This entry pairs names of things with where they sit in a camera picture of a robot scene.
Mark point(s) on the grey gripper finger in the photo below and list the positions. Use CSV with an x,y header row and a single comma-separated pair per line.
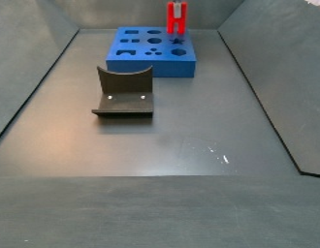
x,y
176,8

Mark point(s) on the red square-circle peg object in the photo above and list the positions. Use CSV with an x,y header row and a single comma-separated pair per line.
x,y
176,24

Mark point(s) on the blue shape-sorter block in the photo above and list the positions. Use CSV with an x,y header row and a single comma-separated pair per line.
x,y
143,47

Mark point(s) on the black curved holder stand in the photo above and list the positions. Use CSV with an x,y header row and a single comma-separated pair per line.
x,y
125,87

